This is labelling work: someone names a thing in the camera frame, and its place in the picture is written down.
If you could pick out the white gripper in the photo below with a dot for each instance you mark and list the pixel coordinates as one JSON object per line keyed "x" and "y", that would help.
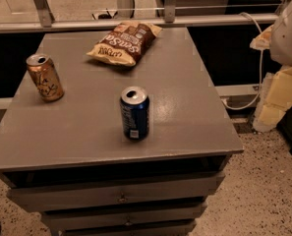
{"x": 288, "y": 38}

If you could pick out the orange soda can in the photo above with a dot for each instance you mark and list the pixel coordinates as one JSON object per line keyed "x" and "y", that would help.
{"x": 43, "y": 74}

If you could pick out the blue soda can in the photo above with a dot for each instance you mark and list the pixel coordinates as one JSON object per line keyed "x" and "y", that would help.
{"x": 134, "y": 104}

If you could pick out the top grey drawer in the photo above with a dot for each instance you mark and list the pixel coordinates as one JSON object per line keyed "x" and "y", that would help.
{"x": 116, "y": 192}

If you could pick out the grey drawer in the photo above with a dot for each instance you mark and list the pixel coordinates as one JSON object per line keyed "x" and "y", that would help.
{"x": 116, "y": 192}
{"x": 124, "y": 216}
{"x": 162, "y": 228}

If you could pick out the brown chip bag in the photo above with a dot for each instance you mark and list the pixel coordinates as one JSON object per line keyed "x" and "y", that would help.
{"x": 126, "y": 44}

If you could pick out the middle grey drawer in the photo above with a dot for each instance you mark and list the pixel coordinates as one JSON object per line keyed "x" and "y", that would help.
{"x": 124, "y": 216}

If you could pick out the grey drawer cabinet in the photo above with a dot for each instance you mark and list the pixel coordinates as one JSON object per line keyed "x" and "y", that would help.
{"x": 80, "y": 138}

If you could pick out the bottom grey drawer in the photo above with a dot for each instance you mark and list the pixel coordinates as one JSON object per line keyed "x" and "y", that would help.
{"x": 162, "y": 228}

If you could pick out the metal railing frame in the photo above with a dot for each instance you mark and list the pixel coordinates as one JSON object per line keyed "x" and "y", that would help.
{"x": 67, "y": 15}

